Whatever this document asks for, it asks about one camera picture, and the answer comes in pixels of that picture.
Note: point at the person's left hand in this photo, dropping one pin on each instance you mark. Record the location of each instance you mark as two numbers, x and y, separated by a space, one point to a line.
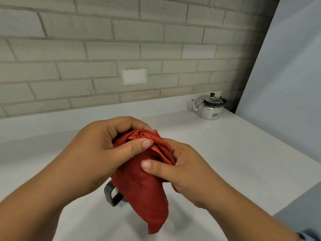
92 153

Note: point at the person's right hand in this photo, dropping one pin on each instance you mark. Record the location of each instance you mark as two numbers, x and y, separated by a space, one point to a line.
190 170

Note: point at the person's right thumb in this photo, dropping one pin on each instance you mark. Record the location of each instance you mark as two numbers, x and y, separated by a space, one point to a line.
158 169

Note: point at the person's left thumb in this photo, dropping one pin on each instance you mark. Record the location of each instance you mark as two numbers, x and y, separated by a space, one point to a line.
130 149

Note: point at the red cloth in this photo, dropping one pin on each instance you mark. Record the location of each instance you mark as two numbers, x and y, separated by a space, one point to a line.
143 183

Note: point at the dark grey mug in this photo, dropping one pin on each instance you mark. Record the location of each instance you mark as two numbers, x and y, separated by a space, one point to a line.
112 195

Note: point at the person's right forearm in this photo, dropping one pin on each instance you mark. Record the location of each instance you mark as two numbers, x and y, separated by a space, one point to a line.
245 218

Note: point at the person's left forearm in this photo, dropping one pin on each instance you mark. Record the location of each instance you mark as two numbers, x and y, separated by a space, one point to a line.
27 210

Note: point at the silver metal kettle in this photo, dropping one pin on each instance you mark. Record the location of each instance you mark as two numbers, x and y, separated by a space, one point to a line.
210 107

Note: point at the light blue sleeve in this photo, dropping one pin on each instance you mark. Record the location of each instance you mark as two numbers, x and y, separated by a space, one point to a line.
310 235

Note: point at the white wall outlet cover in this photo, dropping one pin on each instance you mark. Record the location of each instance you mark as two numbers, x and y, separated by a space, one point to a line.
135 77

